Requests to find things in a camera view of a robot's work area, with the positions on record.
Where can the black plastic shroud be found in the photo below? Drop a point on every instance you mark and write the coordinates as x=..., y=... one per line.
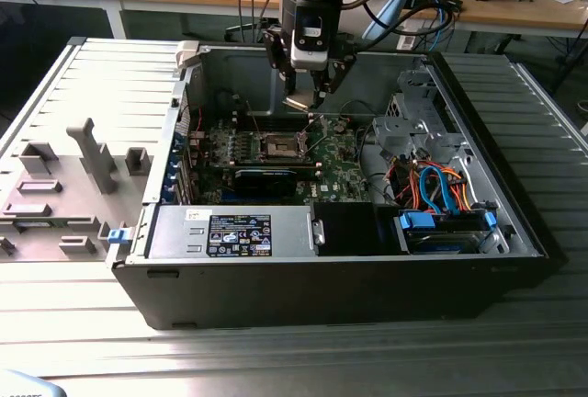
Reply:
x=344, y=229

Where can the silver-topped CPU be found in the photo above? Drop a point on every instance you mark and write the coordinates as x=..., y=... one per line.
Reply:
x=295, y=103

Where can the black RAM slot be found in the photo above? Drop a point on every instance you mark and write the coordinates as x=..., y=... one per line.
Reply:
x=262, y=165
x=271, y=121
x=271, y=118
x=266, y=114

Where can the silver power supply unit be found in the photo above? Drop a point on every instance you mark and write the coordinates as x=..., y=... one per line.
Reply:
x=289, y=231

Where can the black graphics card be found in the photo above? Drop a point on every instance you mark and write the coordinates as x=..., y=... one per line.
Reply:
x=266, y=183

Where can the hard disk in blue carrier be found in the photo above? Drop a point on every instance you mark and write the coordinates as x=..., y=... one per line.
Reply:
x=415, y=222

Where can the pale blue slanted stand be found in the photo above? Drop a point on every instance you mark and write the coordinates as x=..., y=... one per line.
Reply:
x=388, y=13

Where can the pale grey rounded device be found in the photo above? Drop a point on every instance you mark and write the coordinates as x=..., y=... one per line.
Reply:
x=23, y=385

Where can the black PC case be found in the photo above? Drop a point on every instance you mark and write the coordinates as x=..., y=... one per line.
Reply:
x=321, y=291

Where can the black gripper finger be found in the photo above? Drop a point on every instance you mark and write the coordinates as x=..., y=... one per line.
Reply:
x=280, y=50
x=337, y=64

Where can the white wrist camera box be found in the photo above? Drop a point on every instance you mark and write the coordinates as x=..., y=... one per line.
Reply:
x=310, y=59

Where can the green motherboard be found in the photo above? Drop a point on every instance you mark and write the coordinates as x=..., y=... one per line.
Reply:
x=342, y=172

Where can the blue plastic latch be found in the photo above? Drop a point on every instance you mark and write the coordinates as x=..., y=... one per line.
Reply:
x=118, y=236

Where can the CPU socket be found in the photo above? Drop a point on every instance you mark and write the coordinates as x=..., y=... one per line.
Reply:
x=278, y=146

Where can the grey parts rack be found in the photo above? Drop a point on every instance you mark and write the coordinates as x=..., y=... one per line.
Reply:
x=69, y=213

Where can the metal locking lever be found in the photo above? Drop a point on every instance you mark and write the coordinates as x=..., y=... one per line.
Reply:
x=321, y=139
x=255, y=119

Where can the metal drive cage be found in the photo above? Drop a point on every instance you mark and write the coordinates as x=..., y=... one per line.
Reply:
x=399, y=132

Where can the white labelled box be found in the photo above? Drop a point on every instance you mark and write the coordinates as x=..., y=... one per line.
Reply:
x=406, y=39

